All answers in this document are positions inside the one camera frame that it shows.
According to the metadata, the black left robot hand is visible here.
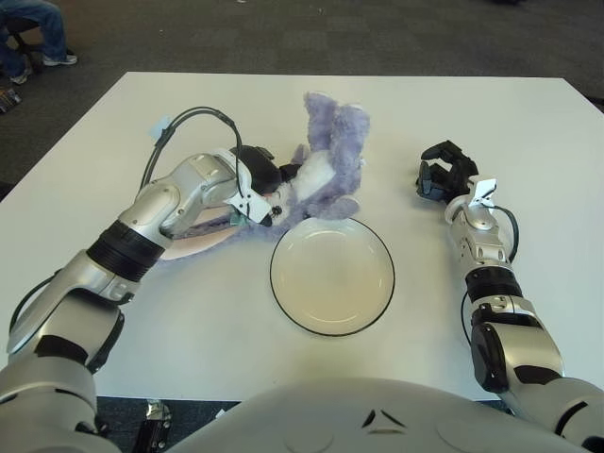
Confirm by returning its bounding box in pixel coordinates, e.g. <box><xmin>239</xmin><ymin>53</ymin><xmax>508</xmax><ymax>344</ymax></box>
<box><xmin>229</xmin><ymin>144</ymin><xmax>303</xmax><ymax>228</ymax></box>

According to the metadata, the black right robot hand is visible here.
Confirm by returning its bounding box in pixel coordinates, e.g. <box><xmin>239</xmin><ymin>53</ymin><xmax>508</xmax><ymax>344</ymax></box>
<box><xmin>414</xmin><ymin>140</ymin><xmax>480</xmax><ymax>204</ymax></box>

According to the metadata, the purple plush bunny doll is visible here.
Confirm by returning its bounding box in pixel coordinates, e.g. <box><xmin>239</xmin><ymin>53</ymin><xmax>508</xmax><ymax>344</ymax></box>
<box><xmin>155</xmin><ymin>92</ymin><xmax>372</xmax><ymax>263</ymax></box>

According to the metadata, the white plate black rim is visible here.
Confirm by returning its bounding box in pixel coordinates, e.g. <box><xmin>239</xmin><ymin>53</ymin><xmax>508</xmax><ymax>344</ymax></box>
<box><xmin>269</xmin><ymin>217</ymin><xmax>396</xmax><ymax>338</ymax></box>

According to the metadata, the grey robot torso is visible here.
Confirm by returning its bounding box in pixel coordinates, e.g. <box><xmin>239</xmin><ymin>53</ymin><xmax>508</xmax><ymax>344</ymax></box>
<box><xmin>159</xmin><ymin>375</ymin><xmax>586</xmax><ymax>453</ymax></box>

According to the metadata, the seated person in jeans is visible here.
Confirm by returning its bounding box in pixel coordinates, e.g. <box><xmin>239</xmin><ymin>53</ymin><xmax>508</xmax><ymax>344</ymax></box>
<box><xmin>0</xmin><ymin>0</ymin><xmax>79</xmax><ymax>86</ymax></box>

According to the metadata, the box on floor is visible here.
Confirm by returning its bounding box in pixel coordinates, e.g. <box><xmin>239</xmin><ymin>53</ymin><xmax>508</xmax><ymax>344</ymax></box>
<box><xmin>0</xmin><ymin>84</ymin><xmax>23</xmax><ymax>114</ymax></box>

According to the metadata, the metal robot stand part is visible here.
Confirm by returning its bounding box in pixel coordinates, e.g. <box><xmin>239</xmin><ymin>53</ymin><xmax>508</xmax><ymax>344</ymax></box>
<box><xmin>139</xmin><ymin>399</ymin><xmax>174</xmax><ymax>453</ymax></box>

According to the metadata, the dark chair under person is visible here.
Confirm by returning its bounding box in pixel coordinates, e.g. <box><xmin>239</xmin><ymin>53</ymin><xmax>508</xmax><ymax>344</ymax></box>
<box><xmin>7</xmin><ymin>16</ymin><xmax>46</xmax><ymax>75</ymax></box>

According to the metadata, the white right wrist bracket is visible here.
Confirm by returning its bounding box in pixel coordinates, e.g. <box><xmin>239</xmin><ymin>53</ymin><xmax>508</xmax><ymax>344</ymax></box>
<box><xmin>469</xmin><ymin>177</ymin><xmax>497</xmax><ymax>209</ymax></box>

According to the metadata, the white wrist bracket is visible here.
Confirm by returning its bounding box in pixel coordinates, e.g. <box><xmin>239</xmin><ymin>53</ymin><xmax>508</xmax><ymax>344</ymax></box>
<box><xmin>214</xmin><ymin>148</ymin><xmax>273</xmax><ymax>226</ymax></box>
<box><xmin>469</xmin><ymin>177</ymin><xmax>497</xmax><ymax>209</ymax></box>

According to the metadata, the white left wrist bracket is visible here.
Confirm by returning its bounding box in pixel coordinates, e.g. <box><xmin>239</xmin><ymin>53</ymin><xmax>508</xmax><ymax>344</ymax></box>
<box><xmin>214</xmin><ymin>148</ymin><xmax>273</xmax><ymax>226</ymax></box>

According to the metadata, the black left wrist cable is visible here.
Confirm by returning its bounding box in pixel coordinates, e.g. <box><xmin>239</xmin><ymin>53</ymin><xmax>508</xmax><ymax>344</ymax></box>
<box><xmin>140</xmin><ymin>107</ymin><xmax>251</xmax><ymax>199</ymax></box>

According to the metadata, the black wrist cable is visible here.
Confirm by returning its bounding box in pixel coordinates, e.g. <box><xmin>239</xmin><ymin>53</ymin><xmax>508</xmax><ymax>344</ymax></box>
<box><xmin>140</xmin><ymin>107</ymin><xmax>251</xmax><ymax>199</ymax></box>
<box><xmin>490</xmin><ymin>203</ymin><xmax>521</xmax><ymax>260</ymax></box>

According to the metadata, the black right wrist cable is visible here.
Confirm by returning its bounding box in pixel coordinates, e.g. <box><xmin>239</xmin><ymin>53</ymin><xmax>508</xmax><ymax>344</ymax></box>
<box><xmin>490</xmin><ymin>203</ymin><xmax>521</xmax><ymax>260</ymax></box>

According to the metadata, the white cable label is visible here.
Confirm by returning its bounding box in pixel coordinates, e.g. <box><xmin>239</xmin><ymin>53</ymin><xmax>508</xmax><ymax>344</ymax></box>
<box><xmin>149</xmin><ymin>114</ymin><xmax>172</xmax><ymax>142</ymax></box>

